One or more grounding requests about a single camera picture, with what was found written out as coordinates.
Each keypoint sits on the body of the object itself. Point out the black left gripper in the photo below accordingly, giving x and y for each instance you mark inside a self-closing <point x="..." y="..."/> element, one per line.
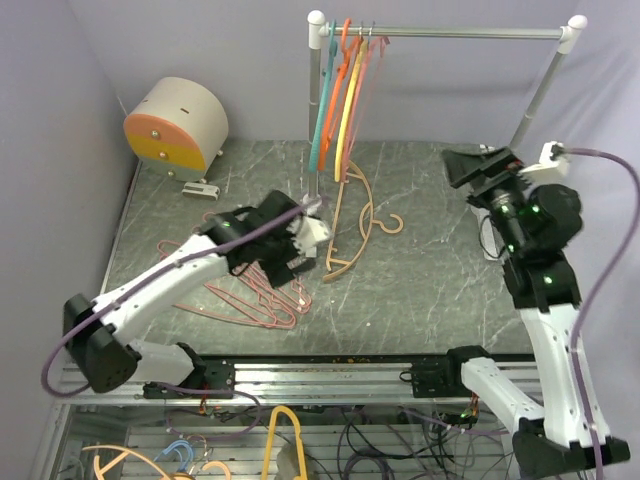
<point x="280" y="273"/>

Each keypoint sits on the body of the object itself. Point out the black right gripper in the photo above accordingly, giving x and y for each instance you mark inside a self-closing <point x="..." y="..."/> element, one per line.
<point x="470" y="166"/>

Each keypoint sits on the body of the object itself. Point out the peach plastic hanger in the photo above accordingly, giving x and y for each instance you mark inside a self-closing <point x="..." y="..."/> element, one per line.
<point x="367" y="221"/>

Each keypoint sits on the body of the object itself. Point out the pink plastic hanger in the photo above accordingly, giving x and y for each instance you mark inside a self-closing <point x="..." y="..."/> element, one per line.
<point x="370" y="46"/>

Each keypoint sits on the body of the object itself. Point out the yellow plastic hanger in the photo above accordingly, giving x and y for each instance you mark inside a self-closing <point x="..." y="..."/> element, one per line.
<point x="352" y="61"/>

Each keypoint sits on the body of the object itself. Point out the teal plastic hanger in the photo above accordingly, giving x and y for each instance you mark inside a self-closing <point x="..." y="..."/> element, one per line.
<point x="319" y="83"/>

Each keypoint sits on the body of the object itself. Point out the orange plastic hanger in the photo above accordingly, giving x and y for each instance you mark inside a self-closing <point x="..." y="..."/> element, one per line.
<point x="332" y="100"/>

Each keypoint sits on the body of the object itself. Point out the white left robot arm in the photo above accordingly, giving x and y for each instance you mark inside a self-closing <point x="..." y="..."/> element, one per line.
<point x="103" y="335"/>

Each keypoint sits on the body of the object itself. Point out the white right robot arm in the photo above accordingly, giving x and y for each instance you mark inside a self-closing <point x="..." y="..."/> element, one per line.
<point x="536" y="216"/>

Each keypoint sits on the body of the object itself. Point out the small white remote box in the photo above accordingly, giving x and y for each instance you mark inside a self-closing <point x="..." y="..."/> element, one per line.
<point x="200" y="190"/>

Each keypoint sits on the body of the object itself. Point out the silver clothes rack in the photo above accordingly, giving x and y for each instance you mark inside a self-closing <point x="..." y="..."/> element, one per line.
<point x="566" y="37"/>

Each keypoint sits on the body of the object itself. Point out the beige round drawer cabinet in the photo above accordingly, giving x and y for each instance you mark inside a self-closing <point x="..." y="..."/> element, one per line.
<point x="178" y="129"/>

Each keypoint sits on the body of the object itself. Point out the blue hanger below table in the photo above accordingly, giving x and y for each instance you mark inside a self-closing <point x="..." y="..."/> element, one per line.
<point x="182" y="449"/>

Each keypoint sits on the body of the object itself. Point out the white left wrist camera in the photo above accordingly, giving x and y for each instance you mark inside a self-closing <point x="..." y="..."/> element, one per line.
<point x="309" y="233"/>

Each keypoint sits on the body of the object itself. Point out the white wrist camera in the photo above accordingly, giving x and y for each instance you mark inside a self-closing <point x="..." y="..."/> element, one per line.
<point x="309" y="233"/>
<point x="552" y="166"/>

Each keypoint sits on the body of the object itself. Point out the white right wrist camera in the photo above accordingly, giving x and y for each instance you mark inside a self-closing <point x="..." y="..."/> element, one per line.
<point x="552" y="166"/>

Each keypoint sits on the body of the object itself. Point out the aluminium mounting rail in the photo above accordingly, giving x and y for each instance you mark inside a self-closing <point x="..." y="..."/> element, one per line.
<point x="244" y="382"/>

